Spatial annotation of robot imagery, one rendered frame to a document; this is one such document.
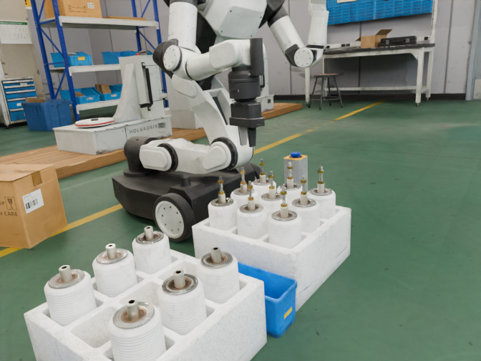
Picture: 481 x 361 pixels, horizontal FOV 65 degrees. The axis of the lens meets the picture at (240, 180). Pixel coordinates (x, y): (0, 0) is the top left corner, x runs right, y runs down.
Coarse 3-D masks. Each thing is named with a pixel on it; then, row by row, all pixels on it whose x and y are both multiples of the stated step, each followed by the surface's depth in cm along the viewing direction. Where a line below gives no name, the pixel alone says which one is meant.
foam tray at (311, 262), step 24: (336, 216) 125; (216, 240) 119; (240, 240) 113; (264, 240) 112; (312, 240) 110; (336, 240) 124; (264, 264) 109; (288, 264) 104; (312, 264) 111; (336, 264) 127; (312, 288) 114
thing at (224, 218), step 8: (208, 208) 123; (216, 208) 120; (224, 208) 120; (232, 208) 121; (216, 216) 121; (224, 216) 120; (232, 216) 122; (216, 224) 122; (224, 224) 121; (232, 224) 122
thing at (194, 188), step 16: (128, 144) 192; (144, 144) 186; (128, 160) 193; (128, 176) 191; (144, 176) 190; (160, 176) 189; (176, 176) 187; (192, 176) 185; (208, 176) 175; (224, 176) 174; (240, 176) 177; (128, 192) 175; (144, 192) 167; (160, 192) 165; (176, 192) 155; (192, 192) 153; (208, 192) 159; (128, 208) 180; (144, 208) 171; (192, 208) 152
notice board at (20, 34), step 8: (0, 24) 587; (8, 24) 596; (16, 24) 606; (24, 24) 615; (0, 32) 589; (8, 32) 598; (16, 32) 607; (24, 32) 617; (0, 40) 590; (8, 40) 599; (16, 40) 609; (24, 40) 618
